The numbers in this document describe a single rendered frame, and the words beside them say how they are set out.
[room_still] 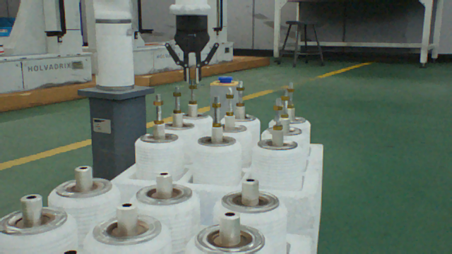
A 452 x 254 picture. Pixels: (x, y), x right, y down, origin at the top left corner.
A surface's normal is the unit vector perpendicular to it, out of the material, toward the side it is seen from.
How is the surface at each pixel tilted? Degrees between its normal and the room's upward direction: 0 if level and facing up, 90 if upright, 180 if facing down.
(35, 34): 90
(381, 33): 90
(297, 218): 90
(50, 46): 90
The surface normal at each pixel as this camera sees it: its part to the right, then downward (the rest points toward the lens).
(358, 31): -0.51, 0.18
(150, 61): 0.86, 0.11
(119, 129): 0.22, 0.17
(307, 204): -0.22, 0.20
